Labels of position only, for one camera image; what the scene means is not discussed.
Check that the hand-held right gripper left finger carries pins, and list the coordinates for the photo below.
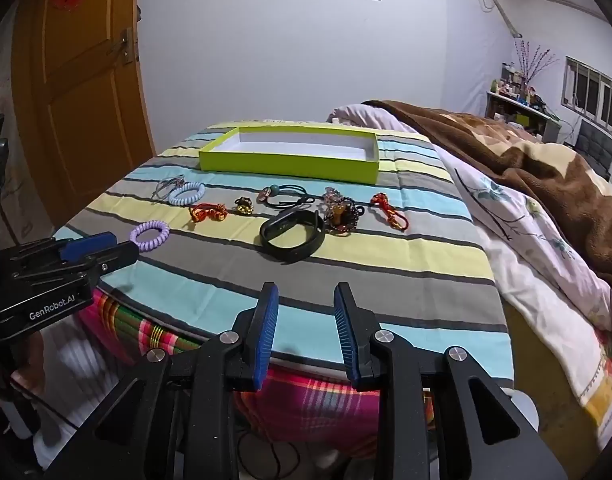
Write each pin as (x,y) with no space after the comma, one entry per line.
(267,330)

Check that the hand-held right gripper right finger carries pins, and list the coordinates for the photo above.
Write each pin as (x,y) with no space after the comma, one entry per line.
(345,330)

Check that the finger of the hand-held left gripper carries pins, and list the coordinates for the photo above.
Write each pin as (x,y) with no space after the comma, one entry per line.
(88,247)
(113,257)

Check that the black wristband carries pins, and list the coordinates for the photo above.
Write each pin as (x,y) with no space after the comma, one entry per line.
(292,240)

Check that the small gold dark charm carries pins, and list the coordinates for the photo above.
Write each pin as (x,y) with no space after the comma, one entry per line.
(243,205)

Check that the lime green cardboard box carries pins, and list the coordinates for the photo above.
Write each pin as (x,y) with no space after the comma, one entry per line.
(291,152)

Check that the person's left hand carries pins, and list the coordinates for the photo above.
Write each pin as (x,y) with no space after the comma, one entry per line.
(31,365)

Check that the orange wooden door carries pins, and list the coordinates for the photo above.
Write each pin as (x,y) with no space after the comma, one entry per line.
(75,110)

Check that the white floral quilt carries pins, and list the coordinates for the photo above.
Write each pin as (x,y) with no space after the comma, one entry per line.
(536,270)

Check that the brass door latch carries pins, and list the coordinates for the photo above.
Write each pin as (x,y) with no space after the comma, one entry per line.
(123,47)

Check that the brown plush blanket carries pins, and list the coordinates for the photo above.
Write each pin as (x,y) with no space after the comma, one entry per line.
(546,175)

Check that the white cluttered shelf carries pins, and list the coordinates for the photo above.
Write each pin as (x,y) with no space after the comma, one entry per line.
(516,102)

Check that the black padded chair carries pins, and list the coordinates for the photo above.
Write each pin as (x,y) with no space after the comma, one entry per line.
(596,147)

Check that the purple flower branches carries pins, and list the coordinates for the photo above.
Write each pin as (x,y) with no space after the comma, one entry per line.
(531,62)

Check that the barred window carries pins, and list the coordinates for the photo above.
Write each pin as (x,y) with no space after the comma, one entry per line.
(593,92)

